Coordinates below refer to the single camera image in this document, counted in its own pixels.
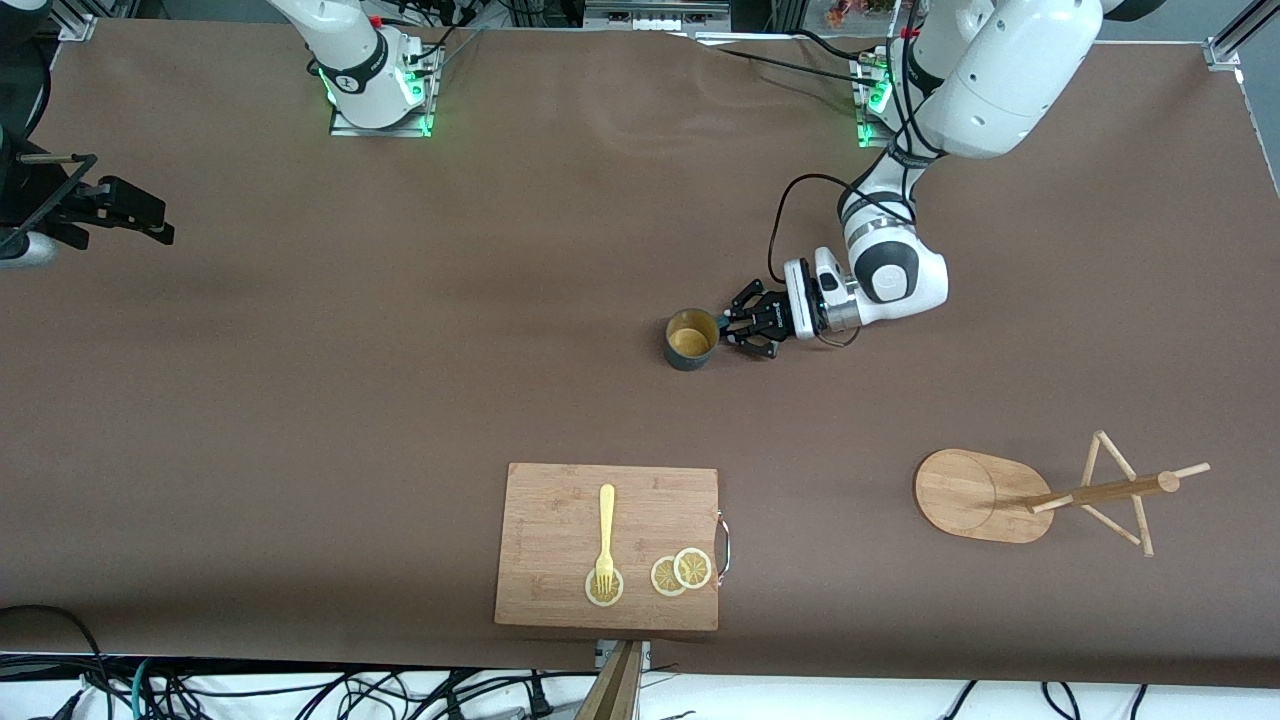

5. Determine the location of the teal ribbed cup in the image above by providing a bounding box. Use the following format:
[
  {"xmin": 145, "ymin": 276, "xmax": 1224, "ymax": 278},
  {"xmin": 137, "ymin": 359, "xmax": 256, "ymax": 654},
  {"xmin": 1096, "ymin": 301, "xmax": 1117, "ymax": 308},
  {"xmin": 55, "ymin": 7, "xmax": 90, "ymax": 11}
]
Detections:
[{"xmin": 664, "ymin": 308, "xmax": 724, "ymax": 372}]

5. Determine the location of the wooden cup rack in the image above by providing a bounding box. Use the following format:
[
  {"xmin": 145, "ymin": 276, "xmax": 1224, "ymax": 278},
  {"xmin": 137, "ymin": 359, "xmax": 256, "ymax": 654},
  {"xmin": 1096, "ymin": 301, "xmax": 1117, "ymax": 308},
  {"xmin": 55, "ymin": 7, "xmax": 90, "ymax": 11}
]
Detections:
[{"xmin": 914, "ymin": 431, "xmax": 1212, "ymax": 558}]

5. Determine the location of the yellow plastic fork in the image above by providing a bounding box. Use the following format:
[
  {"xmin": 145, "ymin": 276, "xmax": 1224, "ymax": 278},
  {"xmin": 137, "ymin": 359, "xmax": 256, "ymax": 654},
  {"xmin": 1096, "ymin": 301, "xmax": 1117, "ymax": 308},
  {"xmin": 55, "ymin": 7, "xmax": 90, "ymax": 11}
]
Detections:
[{"xmin": 594, "ymin": 484, "xmax": 617, "ymax": 595}]

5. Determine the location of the bamboo cutting board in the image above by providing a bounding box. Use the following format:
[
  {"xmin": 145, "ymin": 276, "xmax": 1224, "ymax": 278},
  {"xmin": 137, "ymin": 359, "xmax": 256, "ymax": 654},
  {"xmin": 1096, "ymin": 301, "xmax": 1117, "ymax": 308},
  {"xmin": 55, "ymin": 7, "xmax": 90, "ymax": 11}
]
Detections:
[{"xmin": 494, "ymin": 462, "xmax": 732, "ymax": 632}]

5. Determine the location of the grey power strip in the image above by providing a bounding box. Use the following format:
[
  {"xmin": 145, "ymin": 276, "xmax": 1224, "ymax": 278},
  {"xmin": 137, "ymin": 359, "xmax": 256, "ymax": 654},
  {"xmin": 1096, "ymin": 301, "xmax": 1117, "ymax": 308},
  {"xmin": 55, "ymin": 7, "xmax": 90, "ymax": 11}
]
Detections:
[{"xmin": 584, "ymin": 0, "xmax": 732, "ymax": 31}]

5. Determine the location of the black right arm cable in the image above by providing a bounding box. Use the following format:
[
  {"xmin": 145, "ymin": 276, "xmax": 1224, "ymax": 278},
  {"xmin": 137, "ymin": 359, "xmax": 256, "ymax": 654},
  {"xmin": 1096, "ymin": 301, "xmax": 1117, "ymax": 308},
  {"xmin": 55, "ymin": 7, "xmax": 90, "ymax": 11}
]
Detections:
[{"xmin": 0, "ymin": 50, "xmax": 99, "ymax": 256}]

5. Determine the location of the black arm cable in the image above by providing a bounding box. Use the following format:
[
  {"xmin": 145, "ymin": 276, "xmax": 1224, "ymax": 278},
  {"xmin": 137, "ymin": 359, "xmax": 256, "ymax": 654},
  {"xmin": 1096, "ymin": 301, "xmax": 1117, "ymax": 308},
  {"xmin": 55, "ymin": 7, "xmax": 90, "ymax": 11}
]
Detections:
[
  {"xmin": 0, "ymin": 50, "xmax": 99, "ymax": 256},
  {"xmin": 767, "ymin": 40, "xmax": 921, "ymax": 349}
]

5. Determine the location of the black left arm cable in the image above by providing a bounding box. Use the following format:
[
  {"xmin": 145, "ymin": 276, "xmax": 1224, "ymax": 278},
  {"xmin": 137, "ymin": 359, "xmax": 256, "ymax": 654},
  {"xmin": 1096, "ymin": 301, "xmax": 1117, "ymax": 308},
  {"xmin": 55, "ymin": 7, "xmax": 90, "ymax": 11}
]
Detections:
[{"xmin": 767, "ymin": 40, "xmax": 921, "ymax": 349}]

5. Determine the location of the aluminium frame corner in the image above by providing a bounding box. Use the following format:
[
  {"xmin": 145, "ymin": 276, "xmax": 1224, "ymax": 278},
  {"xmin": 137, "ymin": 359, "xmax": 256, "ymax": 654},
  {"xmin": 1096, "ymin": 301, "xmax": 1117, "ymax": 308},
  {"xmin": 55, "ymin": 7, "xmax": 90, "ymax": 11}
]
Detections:
[
  {"xmin": 55, "ymin": 0, "xmax": 103, "ymax": 42},
  {"xmin": 1204, "ymin": 0, "xmax": 1280, "ymax": 73}
]

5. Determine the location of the black cable across table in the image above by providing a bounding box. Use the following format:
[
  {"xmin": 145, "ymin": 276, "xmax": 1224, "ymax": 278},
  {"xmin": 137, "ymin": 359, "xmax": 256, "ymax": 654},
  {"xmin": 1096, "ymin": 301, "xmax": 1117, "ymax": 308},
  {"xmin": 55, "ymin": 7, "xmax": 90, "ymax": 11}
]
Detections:
[{"xmin": 695, "ymin": 28, "xmax": 886, "ymax": 91}]

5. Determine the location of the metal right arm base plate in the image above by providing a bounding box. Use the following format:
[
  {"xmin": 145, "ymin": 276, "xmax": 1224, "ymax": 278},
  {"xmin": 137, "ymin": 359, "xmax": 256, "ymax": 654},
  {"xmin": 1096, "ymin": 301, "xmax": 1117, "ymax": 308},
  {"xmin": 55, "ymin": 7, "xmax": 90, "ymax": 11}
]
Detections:
[{"xmin": 329, "ymin": 44, "xmax": 442, "ymax": 139}]

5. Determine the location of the wooden camera post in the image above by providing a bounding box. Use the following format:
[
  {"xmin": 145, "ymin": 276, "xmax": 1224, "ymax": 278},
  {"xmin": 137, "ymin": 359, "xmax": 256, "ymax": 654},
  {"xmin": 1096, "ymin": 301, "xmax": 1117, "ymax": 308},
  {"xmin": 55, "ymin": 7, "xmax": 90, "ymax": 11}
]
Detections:
[{"xmin": 575, "ymin": 641, "xmax": 643, "ymax": 720}]

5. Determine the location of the thick black floor cable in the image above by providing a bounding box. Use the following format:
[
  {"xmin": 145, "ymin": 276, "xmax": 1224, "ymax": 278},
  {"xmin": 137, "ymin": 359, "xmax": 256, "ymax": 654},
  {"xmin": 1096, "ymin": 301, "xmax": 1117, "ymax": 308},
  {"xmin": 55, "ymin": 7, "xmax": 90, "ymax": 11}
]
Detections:
[{"xmin": 0, "ymin": 604, "xmax": 113, "ymax": 720}]

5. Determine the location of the teal floor cable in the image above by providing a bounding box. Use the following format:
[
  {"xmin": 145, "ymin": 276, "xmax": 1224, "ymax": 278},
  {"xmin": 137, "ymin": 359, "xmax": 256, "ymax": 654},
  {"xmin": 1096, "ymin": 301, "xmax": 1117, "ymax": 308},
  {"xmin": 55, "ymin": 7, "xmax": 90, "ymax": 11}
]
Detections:
[{"xmin": 131, "ymin": 657, "xmax": 163, "ymax": 720}]

